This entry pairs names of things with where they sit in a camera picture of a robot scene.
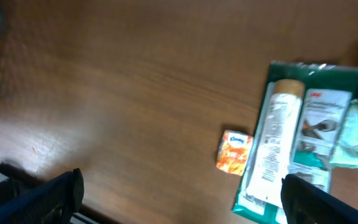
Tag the green 3M gloves packet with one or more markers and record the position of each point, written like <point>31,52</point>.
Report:
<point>329,90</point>

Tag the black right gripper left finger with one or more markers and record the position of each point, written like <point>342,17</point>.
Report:
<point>54,201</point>

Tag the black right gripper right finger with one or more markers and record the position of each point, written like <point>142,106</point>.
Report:
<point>303,203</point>

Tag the light green snack packet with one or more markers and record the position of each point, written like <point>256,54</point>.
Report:
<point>345,153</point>

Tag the white tube gold cap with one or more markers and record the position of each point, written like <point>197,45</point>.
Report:
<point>276,142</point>

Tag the orange tissue packet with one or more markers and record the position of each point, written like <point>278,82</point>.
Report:
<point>233,152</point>

